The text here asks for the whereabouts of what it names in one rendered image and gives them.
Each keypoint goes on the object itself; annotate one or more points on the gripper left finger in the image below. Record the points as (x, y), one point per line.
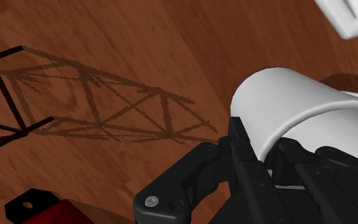
(166, 198)

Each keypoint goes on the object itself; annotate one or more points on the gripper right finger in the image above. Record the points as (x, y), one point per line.
(330, 176)

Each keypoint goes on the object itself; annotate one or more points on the white curved rounded object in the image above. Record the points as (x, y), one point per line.
(290, 102)

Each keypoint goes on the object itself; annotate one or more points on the red robot stand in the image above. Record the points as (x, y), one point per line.
(51, 214)

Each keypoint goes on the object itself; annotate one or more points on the white box-shaped fixture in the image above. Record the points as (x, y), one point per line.
(349, 15)

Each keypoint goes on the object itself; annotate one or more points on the black metal bar frame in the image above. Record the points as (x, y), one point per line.
(21, 131)

